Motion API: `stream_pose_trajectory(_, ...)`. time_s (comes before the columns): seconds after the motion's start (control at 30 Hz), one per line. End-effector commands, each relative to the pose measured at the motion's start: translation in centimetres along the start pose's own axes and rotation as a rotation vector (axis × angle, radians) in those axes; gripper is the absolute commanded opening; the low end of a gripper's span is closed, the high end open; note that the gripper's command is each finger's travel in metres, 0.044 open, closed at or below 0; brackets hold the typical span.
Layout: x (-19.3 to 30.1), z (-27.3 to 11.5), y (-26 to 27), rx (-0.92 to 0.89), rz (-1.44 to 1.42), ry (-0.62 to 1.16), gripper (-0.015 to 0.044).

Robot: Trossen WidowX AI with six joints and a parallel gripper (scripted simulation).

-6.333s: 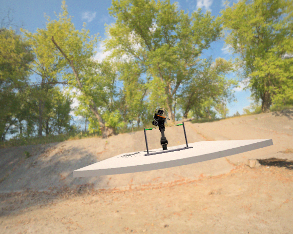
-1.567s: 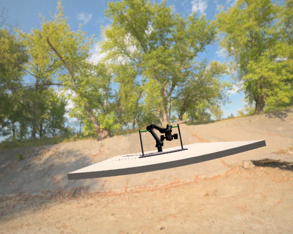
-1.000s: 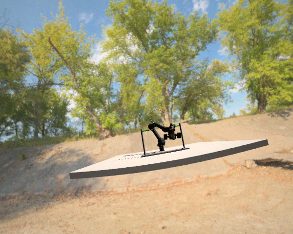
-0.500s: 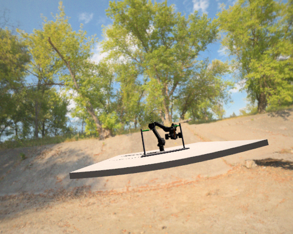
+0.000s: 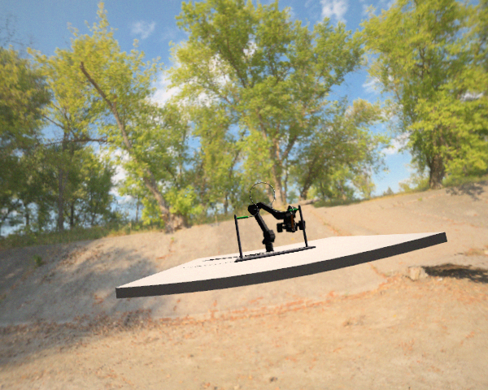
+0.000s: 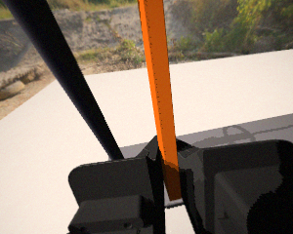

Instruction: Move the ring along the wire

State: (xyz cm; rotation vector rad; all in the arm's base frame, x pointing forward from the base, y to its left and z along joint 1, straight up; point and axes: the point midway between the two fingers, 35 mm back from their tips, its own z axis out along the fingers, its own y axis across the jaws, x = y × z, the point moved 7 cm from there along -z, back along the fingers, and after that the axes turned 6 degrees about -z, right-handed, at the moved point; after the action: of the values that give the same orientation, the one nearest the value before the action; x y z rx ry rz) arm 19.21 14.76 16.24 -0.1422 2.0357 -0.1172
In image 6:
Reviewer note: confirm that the orange bar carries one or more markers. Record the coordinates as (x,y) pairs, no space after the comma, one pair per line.
(157,62)

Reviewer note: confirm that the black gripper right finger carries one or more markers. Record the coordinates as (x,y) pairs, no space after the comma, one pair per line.
(198,166)

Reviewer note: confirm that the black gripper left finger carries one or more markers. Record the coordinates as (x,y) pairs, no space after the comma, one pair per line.
(140,175)

